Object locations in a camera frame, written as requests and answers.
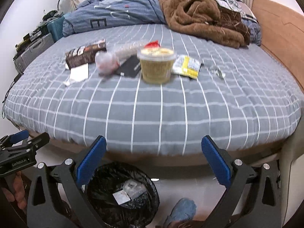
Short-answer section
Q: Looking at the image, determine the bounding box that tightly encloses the white paper napkin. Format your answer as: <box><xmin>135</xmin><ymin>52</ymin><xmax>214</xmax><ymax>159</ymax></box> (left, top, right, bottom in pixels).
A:
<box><xmin>63</xmin><ymin>64</ymin><xmax>89</xmax><ymax>86</ymax></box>

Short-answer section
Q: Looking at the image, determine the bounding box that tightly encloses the brown cookie box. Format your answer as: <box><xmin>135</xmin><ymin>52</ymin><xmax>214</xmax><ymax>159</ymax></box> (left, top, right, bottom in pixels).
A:
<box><xmin>65</xmin><ymin>39</ymin><xmax>107</xmax><ymax>70</ymax></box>

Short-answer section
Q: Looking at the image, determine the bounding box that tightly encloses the clear plastic bag red print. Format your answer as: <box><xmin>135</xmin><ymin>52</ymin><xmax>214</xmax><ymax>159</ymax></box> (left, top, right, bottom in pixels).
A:
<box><xmin>95</xmin><ymin>51</ymin><xmax>120</xmax><ymax>76</ymax></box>

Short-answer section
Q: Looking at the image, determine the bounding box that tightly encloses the yogurt cup yellow lid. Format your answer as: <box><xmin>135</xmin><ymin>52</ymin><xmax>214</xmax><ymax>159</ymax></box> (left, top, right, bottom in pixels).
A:
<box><xmin>137</xmin><ymin>47</ymin><xmax>177</xmax><ymax>84</ymax></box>

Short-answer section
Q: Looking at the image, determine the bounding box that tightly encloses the yellow white snack packet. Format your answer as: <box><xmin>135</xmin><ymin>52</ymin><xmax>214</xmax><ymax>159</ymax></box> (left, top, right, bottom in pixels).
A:
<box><xmin>171</xmin><ymin>55</ymin><xmax>201</xmax><ymax>79</ymax></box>

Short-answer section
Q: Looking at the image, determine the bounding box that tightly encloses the black trash bin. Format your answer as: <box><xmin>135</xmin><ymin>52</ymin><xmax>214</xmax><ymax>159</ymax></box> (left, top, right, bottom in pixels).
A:
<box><xmin>85</xmin><ymin>162</ymin><xmax>160</xmax><ymax>227</ymax></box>

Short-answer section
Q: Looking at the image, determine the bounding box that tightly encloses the person's left hand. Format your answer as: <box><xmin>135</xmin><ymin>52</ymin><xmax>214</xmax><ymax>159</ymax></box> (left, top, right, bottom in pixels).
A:
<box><xmin>1</xmin><ymin>171</ymin><xmax>27</xmax><ymax>211</ymax></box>

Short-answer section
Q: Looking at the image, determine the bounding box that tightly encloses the grey suitcase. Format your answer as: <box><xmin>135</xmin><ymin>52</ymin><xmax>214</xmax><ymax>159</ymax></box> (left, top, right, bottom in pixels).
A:
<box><xmin>13</xmin><ymin>33</ymin><xmax>54</xmax><ymax>74</ymax></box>

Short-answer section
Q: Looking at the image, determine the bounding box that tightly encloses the blue slipper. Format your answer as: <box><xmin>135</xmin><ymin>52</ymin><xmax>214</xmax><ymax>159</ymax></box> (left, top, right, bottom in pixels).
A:
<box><xmin>163</xmin><ymin>198</ymin><xmax>197</xmax><ymax>227</ymax></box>

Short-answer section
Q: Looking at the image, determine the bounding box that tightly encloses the teal suitcase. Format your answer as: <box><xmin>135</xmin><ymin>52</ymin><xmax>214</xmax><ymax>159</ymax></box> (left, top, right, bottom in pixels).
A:
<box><xmin>46</xmin><ymin>16</ymin><xmax>65</xmax><ymax>42</ymax></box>

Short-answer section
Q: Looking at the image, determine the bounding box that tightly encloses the bubble wrap roll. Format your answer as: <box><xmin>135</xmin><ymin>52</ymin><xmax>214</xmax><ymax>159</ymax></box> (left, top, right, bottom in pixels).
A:
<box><xmin>111</xmin><ymin>40</ymin><xmax>149</xmax><ymax>60</ymax></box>

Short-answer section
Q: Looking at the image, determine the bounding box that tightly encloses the small clear wrapper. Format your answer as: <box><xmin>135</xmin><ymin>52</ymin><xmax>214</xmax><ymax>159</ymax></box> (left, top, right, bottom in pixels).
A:
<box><xmin>202</xmin><ymin>63</ymin><xmax>226</xmax><ymax>79</ymax></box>

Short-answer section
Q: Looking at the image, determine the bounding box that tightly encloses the grey checked bed sheet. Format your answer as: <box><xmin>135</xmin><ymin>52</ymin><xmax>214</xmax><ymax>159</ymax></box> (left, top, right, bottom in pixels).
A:
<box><xmin>5</xmin><ymin>24</ymin><xmax>303</xmax><ymax>156</ymax></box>

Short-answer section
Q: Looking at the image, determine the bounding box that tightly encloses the blue striped duvet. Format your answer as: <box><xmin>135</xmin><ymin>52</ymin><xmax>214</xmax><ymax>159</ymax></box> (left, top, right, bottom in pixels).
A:
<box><xmin>62</xmin><ymin>0</ymin><xmax>166</xmax><ymax>37</ymax></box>

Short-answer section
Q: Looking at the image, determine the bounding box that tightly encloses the wooden headboard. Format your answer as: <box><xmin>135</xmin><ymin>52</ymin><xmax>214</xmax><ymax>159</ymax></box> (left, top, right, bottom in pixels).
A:
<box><xmin>251</xmin><ymin>0</ymin><xmax>304</xmax><ymax>88</ymax></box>

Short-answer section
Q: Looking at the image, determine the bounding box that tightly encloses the patterned pillow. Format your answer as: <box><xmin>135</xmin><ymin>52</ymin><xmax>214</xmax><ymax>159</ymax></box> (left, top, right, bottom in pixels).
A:
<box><xmin>216</xmin><ymin>0</ymin><xmax>262</xmax><ymax>46</ymax></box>

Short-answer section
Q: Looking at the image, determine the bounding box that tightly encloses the brown fleece blanket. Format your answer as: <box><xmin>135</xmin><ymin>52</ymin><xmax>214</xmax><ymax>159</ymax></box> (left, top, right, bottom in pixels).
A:
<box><xmin>159</xmin><ymin>0</ymin><xmax>250</xmax><ymax>48</ymax></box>

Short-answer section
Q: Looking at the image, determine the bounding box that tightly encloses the wooden bed frame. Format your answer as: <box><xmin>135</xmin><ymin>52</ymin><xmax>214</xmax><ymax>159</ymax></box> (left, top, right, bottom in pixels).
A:
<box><xmin>36</xmin><ymin>139</ymin><xmax>284</xmax><ymax>167</ymax></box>

